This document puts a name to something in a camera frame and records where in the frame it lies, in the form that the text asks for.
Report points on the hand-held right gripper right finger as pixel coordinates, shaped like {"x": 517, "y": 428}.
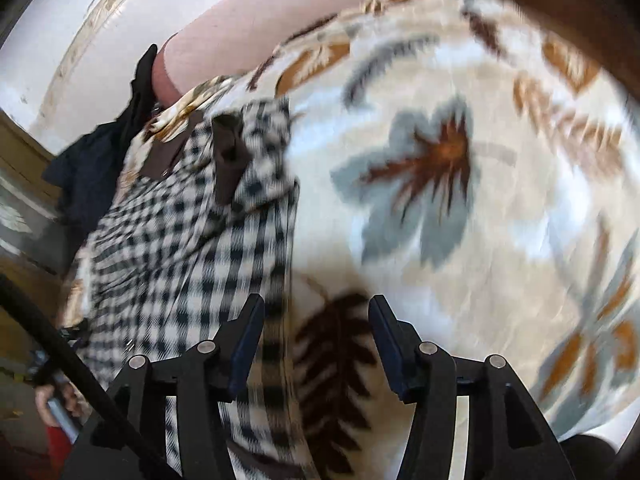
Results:
{"x": 391, "y": 360}

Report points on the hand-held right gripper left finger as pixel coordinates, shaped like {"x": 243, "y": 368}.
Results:
{"x": 246, "y": 352}

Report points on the black white checkered garment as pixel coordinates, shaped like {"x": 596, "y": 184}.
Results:
{"x": 175, "y": 260}

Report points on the floral printed blanket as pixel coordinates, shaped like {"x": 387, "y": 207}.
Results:
{"x": 500, "y": 270}

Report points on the dark navy cloth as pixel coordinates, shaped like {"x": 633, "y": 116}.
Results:
{"x": 100, "y": 170}

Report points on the wooden furniture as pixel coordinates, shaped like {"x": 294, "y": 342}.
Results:
{"x": 22, "y": 170}

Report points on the pink pillow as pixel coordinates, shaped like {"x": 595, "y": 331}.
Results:
{"x": 260, "y": 25}

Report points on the wooden headboard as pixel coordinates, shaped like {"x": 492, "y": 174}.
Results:
{"x": 570, "y": 5}

